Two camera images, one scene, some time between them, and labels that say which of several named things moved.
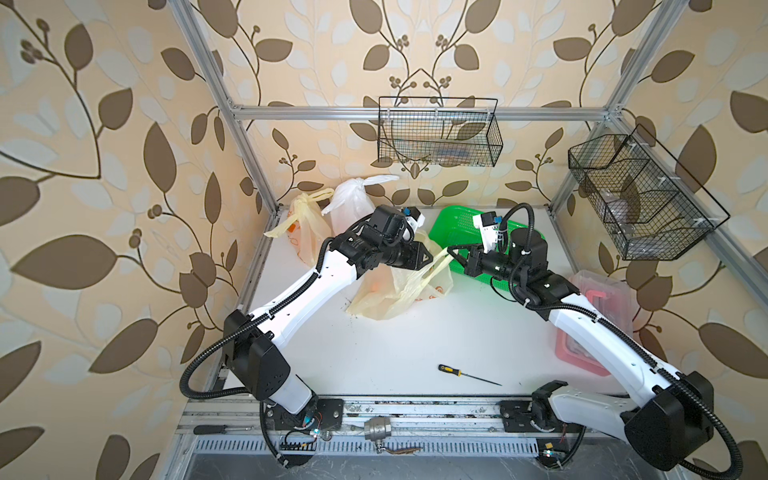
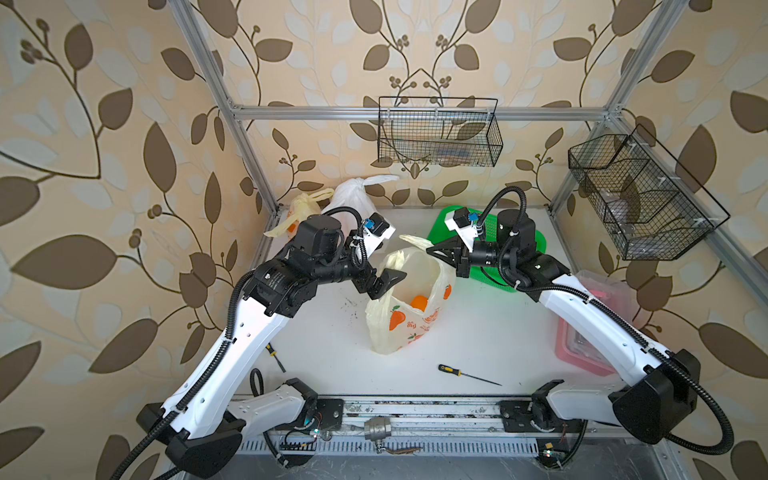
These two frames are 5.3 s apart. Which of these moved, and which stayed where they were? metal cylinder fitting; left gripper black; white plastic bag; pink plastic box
Moved: left gripper black
Stayed: pink plastic box; metal cylinder fitting; white plastic bag
